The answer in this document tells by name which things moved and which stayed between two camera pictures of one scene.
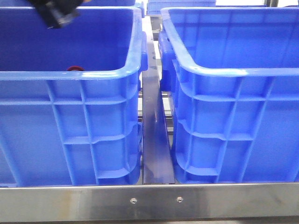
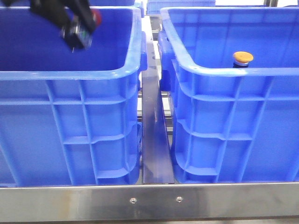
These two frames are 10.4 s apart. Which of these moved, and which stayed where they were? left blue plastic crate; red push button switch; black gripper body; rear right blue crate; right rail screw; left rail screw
Moved: red push button switch; black gripper body
Stayed: rear right blue crate; left blue plastic crate; right rail screw; left rail screw
